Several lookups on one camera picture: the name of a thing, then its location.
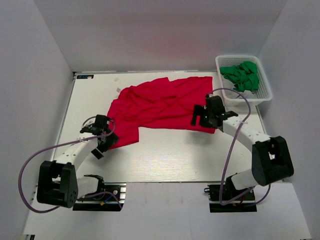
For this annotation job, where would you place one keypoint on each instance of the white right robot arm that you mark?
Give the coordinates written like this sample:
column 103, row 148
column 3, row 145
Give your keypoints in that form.
column 270, row 157

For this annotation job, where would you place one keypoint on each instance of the red t shirt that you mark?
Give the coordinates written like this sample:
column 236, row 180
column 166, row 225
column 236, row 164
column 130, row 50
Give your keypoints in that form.
column 158, row 104

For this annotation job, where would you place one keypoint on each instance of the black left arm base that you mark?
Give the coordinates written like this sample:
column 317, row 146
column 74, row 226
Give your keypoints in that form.
column 106, row 202

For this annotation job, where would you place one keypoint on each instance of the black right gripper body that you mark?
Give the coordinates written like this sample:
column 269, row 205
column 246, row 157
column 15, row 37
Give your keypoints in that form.
column 208, row 113

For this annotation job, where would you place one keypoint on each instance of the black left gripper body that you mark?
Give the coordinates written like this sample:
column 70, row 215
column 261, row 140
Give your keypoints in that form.
column 107, row 132

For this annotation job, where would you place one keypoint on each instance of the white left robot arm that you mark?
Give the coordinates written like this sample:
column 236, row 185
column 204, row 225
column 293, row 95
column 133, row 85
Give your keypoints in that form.
column 58, row 183

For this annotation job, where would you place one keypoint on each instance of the white plastic basket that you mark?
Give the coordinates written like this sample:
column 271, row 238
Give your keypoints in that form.
column 263, row 94

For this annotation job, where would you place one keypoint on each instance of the green t shirt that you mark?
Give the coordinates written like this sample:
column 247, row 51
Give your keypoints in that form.
column 244, row 76

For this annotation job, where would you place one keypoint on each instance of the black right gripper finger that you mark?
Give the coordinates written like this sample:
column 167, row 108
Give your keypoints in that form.
column 198, row 115
column 208, row 122

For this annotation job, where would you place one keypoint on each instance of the blue table label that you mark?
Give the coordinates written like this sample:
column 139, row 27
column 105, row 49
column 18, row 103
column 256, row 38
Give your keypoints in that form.
column 85, row 76

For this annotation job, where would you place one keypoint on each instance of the grey t shirt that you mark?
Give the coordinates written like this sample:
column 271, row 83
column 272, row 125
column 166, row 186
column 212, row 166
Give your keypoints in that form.
column 233, row 95

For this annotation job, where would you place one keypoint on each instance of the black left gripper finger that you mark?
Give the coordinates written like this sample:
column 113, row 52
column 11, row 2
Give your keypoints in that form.
column 98, row 152
column 110, row 141

